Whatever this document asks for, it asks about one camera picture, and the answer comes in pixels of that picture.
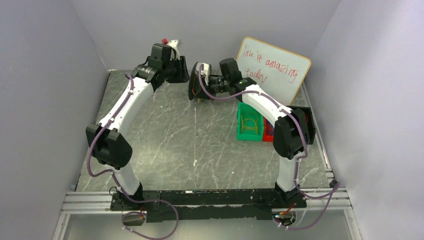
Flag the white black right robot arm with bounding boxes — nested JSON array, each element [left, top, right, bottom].
[[196, 58, 315, 208]]

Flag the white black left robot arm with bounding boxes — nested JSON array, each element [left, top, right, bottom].
[[85, 39, 189, 211]]

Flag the green plastic bin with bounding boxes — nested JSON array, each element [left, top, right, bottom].
[[236, 102, 264, 142]]

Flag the yellow framed whiteboard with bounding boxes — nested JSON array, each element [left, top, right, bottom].
[[236, 36, 312, 106]]

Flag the red plastic bin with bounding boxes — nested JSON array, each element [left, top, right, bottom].
[[262, 118, 274, 142]]

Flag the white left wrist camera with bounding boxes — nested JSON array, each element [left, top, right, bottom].
[[161, 38, 181, 60]]

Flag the yellow cables in bin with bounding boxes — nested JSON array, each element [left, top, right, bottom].
[[240, 111, 263, 135]]

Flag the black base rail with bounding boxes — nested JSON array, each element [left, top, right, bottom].
[[110, 187, 307, 223]]

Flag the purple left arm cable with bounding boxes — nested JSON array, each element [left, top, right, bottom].
[[86, 72, 180, 240]]

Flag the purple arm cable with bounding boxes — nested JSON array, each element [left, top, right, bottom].
[[86, 72, 180, 240], [198, 64, 342, 232]]

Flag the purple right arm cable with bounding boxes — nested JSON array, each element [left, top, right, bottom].
[[198, 64, 342, 232]]

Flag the aluminium frame rail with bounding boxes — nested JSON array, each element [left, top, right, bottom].
[[60, 191, 114, 215]]

